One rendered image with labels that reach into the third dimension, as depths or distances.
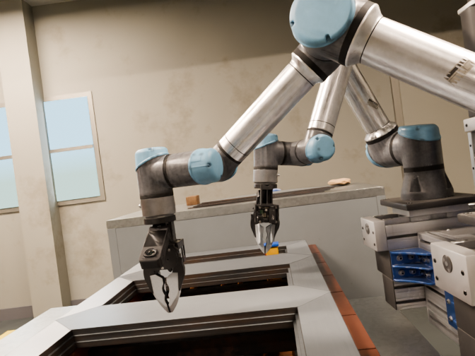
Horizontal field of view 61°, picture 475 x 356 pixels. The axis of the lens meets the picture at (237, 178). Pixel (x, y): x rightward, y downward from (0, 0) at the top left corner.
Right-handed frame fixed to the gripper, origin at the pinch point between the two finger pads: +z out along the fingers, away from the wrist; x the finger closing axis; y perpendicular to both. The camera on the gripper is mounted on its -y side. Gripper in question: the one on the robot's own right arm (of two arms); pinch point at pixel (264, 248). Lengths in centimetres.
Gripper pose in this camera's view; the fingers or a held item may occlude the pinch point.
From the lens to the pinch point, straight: 127.1
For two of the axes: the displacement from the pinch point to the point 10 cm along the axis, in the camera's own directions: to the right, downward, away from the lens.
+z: -0.1, 10.0, -0.4
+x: 10.0, 0.1, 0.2
